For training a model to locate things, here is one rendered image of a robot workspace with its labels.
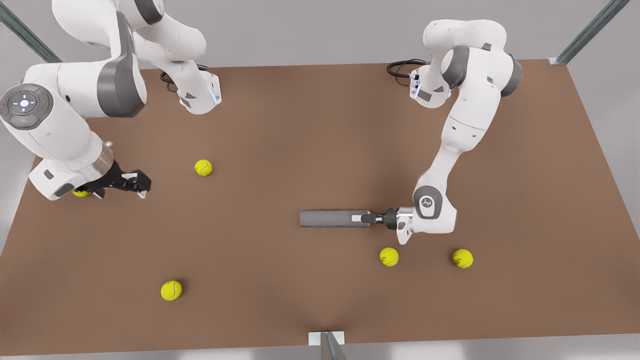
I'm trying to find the grey tennis ball tube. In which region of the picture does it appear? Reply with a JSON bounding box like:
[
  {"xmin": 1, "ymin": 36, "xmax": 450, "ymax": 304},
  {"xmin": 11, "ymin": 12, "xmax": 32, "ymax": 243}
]
[{"xmin": 299, "ymin": 209, "xmax": 373, "ymax": 229}]

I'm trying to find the black right arm cable loop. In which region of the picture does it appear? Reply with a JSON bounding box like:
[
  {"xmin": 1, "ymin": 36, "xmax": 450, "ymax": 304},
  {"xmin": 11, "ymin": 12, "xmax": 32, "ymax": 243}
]
[{"xmin": 159, "ymin": 64, "xmax": 210, "ymax": 94}]

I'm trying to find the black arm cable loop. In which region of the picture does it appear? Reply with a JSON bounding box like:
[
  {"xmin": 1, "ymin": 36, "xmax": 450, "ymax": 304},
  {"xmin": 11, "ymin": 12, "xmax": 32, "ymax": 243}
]
[
  {"xmin": 159, "ymin": 64, "xmax": 210, "ymax": 94},
  {"xmin": 386, "ymin": 58, "xmax": 429, "ymax": 89}
]

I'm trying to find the silver frame post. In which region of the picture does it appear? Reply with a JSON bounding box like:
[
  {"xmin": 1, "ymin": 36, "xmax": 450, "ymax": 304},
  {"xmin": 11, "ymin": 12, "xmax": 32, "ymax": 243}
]
[
  {"xmin": 308, "ymin": 330, "xmax": 347, "ymax": 360},
  {"xmin": 548, "ymin": 0, "xmax": 632, "ymax": 66},
  {"xmin": 0, "ymin": 4, "xmax": 64, "ymax": 64}
]

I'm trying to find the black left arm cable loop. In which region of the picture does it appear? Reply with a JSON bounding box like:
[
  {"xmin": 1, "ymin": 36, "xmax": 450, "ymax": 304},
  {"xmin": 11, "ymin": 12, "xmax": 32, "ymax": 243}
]
[{"xmin": 386, "ymin": 58, "xmax": 429, "ymax": 89}]

